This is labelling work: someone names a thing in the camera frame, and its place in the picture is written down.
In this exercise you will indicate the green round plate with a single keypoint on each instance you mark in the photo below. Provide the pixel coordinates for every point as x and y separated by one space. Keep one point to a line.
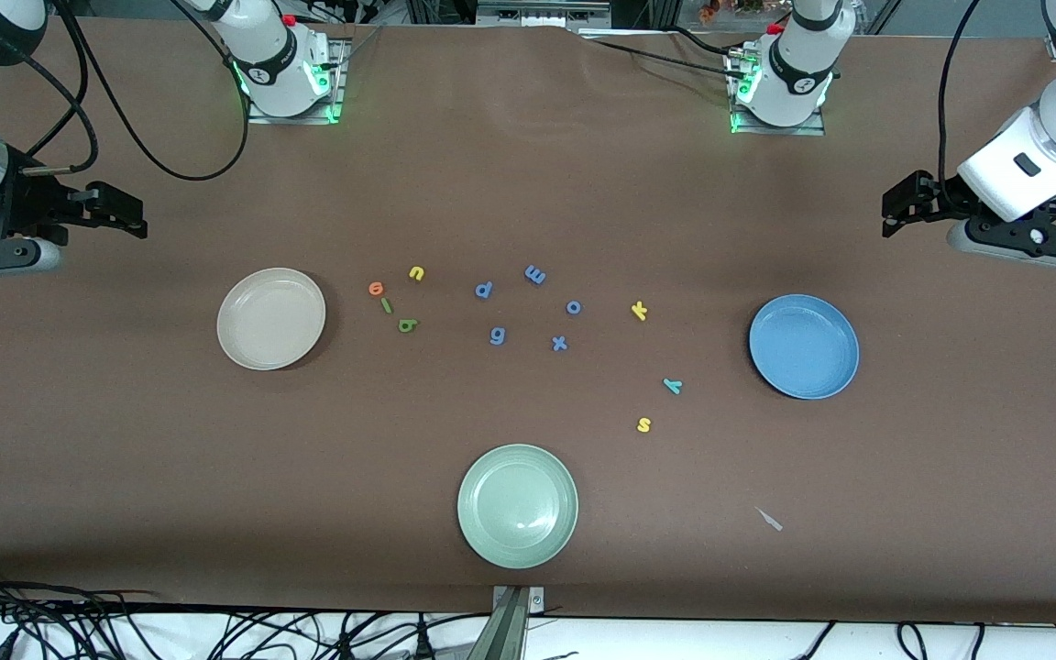
517 506

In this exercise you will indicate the blue foam letter g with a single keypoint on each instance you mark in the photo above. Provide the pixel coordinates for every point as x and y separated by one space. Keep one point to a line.
498 341

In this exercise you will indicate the blue foam letter x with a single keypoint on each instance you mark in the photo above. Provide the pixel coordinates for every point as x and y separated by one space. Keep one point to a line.
560 344

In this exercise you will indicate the orange background object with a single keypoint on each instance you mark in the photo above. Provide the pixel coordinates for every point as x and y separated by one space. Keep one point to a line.
720 9

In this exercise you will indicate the beige round plate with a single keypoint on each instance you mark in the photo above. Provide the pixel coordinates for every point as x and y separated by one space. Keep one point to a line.
271 319

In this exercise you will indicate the blue round plate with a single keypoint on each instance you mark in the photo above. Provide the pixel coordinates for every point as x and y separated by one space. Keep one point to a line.
803 346

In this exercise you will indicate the metal table edge bracket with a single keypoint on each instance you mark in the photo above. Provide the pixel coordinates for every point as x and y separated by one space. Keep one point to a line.
510 632

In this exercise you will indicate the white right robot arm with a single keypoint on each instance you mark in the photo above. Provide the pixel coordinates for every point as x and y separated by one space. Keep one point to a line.
276 64

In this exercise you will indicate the silver metal box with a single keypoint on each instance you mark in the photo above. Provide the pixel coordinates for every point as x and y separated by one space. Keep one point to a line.
537 14

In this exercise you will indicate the green foam letter b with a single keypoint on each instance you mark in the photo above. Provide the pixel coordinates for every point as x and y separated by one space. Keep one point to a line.
402 326

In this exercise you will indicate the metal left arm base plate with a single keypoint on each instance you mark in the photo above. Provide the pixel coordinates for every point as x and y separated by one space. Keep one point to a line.
794 131

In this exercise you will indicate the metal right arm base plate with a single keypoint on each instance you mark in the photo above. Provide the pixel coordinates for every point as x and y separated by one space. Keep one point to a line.
294 120

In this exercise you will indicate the brown table cover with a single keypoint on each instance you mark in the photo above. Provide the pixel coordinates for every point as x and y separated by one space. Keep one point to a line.
528 183

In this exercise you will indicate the small white paper scrap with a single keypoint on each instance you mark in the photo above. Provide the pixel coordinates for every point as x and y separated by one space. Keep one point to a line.
769 519

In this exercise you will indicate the teal foam letter y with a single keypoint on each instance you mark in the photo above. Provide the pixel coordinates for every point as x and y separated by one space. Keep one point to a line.
672 385

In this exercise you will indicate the yellow foam letter k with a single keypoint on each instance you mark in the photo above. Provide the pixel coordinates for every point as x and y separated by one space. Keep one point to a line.
639 311

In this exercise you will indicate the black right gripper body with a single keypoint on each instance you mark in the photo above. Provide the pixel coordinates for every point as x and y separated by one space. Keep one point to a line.
31 203

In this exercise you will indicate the blue foam letter p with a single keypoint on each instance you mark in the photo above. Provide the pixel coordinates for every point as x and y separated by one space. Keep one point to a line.
479 291

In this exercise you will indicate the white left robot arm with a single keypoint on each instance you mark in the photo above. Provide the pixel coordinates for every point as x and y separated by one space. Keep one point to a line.
798 73

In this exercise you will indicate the blue foam letter m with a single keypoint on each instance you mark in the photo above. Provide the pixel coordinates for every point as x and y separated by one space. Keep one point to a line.
534 274

